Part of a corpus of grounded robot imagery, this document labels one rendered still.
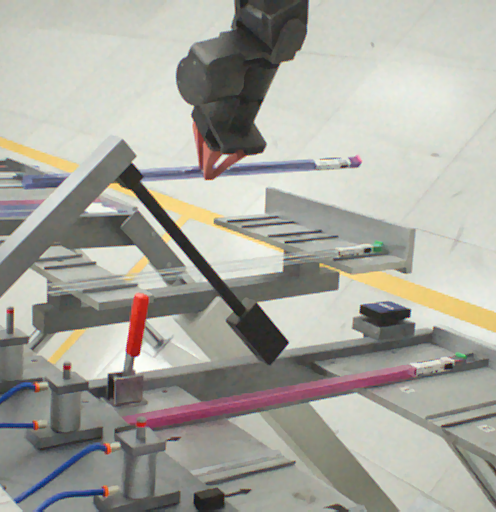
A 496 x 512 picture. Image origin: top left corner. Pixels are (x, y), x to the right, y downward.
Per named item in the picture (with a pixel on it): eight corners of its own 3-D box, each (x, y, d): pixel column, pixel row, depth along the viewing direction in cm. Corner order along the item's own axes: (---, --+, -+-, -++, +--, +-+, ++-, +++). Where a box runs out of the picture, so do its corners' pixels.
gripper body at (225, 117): (219, 158, 117) (239, 113, 112) (188, 103, 122) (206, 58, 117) (263, 156, 120) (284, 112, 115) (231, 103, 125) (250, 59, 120)
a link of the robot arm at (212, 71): (312, 22, 108) (265, -17, 111) (239, 34, 100) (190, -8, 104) (280, 107, 115) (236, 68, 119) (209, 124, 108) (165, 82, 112)
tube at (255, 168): (354, 161, 140) (357, 156, 139) (358, 168, 139) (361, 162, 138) (21, 181, 114) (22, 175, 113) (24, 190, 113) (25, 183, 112)
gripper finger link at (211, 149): (192, 192, 123) (215, 139, 117) (172, 155, 127) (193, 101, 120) (236, 190, 127) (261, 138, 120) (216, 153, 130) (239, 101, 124)
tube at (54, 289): (375, 250, 135) (376, 242, 135) (382, 252, 134) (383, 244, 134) (47, 293, 106) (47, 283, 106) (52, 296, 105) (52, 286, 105)
